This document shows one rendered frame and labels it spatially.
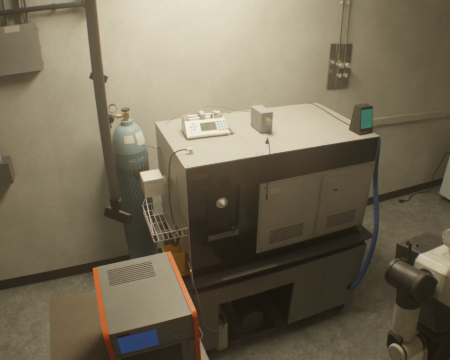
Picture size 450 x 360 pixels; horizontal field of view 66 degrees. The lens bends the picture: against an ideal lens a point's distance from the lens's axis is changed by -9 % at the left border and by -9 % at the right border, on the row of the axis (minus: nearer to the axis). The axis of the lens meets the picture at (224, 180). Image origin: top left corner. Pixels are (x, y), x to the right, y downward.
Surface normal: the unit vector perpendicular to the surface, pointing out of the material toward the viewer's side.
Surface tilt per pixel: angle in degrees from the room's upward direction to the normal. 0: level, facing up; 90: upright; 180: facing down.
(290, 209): 90
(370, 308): 0
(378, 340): 0
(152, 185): 90
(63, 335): 0
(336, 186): 90
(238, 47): 90
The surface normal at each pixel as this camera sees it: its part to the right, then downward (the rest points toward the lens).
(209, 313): 0.36, 0.44
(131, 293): 0.00, -0.88
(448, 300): -0.36, 0.18
